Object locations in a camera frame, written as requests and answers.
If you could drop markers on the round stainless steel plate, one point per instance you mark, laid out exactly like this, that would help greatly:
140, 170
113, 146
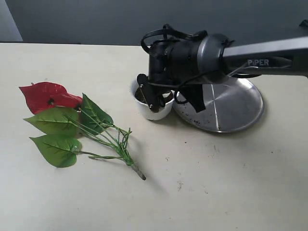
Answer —
229, 107

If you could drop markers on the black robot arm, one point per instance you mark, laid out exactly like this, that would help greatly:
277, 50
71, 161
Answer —
220, 58

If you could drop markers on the white plastic flower pot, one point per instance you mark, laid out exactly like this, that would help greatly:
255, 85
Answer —
143, 108

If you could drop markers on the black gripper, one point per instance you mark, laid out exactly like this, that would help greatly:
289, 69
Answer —
176, 63

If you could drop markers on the artificial red flower plant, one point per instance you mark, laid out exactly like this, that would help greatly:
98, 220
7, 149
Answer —
64, 117

